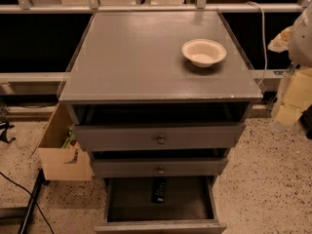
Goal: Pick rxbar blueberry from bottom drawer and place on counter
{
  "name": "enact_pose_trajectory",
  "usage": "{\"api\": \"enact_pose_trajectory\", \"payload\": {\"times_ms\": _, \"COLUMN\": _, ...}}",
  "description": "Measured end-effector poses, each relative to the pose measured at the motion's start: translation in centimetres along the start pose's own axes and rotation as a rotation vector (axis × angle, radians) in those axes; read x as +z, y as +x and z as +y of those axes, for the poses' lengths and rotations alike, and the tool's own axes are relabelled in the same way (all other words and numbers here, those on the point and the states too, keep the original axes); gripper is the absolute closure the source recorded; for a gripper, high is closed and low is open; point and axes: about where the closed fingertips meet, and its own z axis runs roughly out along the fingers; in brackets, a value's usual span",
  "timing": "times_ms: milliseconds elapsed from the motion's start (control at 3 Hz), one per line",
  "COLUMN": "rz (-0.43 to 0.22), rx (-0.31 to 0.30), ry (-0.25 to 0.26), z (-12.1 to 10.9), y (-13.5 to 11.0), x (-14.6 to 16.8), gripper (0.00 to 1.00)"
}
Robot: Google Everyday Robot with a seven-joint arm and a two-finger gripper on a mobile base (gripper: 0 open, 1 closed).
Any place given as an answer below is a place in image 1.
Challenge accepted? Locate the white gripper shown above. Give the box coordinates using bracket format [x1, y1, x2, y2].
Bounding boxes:
[268, 26, 312, 126]

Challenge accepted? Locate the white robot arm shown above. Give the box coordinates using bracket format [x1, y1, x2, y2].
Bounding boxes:
[268, 5, 312, 127]

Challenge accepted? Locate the grey top drawer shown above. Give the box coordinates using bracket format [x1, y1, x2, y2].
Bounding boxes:
[74, 123, 245, 151]

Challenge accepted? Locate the grey drawer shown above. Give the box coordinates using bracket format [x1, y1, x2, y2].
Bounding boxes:
[93, 158, 228, 178]
[74, 123, 245, 151]
[95, 176, 227, 234]

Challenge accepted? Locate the grey drawer cabinet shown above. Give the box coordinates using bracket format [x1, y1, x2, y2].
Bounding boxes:
[58, 10, 264, 234]

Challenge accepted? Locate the grey bottom drawer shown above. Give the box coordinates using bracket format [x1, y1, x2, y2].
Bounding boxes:
[95, 176, 227, 234]

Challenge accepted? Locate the grey middle drawer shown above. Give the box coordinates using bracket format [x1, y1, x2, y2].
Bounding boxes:
[93, 158, 228, 178]

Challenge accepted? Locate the green packet in box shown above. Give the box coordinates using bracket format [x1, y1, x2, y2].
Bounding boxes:
[62, 126, 75, 148]

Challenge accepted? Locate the cardboard box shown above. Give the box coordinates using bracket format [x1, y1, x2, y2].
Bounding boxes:
[36, 103, 93, 181]

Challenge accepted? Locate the black floor bar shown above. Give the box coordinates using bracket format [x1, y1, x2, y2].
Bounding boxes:
[18, 170, 49, 234]

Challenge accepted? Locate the black clamp on floor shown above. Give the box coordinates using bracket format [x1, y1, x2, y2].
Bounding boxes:
[0, 121, 16, 143]

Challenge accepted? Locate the white cable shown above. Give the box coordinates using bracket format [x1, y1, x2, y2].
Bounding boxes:
[246, 1, 269, 87]

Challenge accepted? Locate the metal rail frame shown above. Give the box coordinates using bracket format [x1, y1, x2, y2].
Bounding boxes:
[0, 0, 312, 96]

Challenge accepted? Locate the black floor cable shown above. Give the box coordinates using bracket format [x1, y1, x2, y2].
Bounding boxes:
[0, 171, 56, 234]

